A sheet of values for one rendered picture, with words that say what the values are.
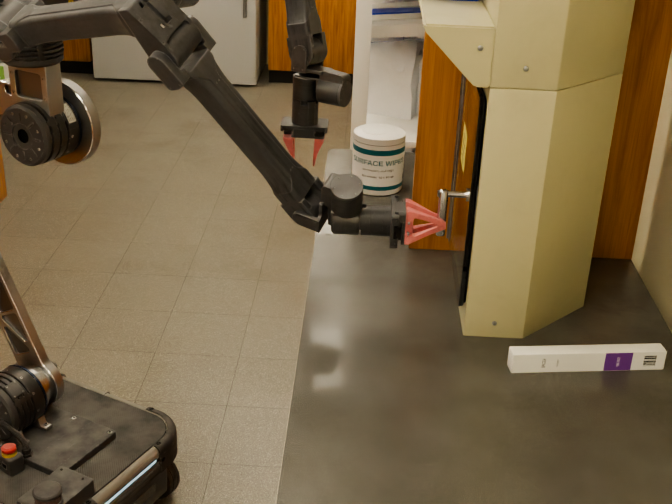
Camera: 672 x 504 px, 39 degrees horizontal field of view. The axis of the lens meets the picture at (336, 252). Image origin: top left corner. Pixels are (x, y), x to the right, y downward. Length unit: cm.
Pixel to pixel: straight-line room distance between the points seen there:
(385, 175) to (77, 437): 109
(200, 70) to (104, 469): 131
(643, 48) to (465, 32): 55
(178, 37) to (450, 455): 78
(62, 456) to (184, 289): 146
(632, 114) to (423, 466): 94
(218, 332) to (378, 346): 194
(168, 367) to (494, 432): 204
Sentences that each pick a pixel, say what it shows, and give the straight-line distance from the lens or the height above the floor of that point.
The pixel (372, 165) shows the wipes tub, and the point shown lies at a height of 102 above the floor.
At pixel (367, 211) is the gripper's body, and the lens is 169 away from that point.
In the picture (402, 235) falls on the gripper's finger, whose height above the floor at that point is 113.
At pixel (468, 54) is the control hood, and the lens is 157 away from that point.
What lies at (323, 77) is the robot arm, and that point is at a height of 130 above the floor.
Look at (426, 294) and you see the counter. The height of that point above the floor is 94.
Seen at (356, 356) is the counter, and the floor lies 94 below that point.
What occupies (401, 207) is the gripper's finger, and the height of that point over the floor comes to 118.
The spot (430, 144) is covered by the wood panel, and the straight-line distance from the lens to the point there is 200.
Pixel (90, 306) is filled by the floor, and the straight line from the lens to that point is 384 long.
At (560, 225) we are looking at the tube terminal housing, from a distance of 175.
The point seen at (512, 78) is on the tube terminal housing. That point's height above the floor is 143.
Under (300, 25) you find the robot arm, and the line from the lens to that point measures 201.
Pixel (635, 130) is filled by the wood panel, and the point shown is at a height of 123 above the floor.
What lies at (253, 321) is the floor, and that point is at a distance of 367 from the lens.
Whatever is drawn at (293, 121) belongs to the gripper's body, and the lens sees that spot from 207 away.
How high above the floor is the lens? 183
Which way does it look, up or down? 26 degrees down
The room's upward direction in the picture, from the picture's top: 2 degrees clockwise
